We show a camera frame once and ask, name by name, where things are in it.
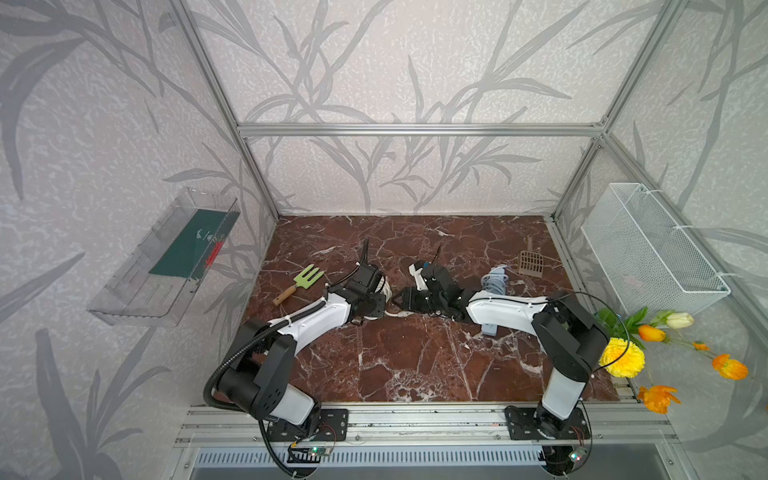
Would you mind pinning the artificial flower bouquet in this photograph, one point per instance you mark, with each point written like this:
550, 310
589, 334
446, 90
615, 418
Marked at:
694, 368

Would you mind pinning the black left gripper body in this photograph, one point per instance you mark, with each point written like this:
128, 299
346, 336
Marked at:
374, 306

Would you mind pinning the white wire mesh basket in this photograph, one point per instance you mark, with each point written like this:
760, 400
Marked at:
649, 259

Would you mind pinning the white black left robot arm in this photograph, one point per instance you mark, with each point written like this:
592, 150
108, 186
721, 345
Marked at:
254, 376

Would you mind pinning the beige plastic litter scoop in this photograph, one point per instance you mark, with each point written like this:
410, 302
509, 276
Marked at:
530, 262

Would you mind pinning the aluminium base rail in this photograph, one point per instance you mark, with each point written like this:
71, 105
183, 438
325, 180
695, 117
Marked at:
415, 424

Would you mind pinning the clear plastic wall bin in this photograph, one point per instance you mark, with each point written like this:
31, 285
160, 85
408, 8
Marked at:
156, 284

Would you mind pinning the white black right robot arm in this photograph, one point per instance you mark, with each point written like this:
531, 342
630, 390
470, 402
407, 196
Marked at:
569, 335

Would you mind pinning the light blue power strip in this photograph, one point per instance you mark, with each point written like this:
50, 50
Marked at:
495, 282

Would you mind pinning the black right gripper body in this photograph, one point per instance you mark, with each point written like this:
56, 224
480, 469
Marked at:
422, 302

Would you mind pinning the green card in bin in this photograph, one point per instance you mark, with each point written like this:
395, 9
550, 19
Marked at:
192, 251

